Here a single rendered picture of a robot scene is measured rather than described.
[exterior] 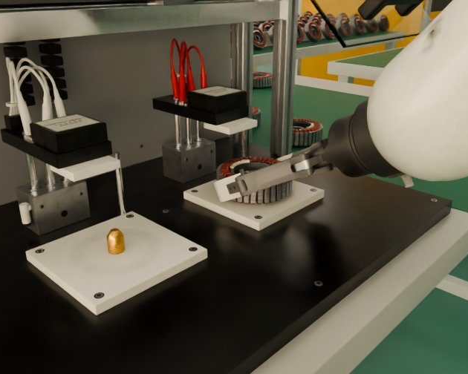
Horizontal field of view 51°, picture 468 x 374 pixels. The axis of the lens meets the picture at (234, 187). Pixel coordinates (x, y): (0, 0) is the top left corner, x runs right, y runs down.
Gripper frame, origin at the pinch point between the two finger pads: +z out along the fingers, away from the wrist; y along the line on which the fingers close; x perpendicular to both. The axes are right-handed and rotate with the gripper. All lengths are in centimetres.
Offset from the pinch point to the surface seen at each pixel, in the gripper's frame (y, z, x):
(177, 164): -3.7, 12.1, 6.0
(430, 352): 79, 34, -73
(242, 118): 2.2, 0.6, 9.0
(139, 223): -18.3, 4.5, -0.2
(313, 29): 187, 106, 60
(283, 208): -1.7, -4.8, -5.1
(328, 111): 59, 25, 8
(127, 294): -27.9, -5.0, -6.0
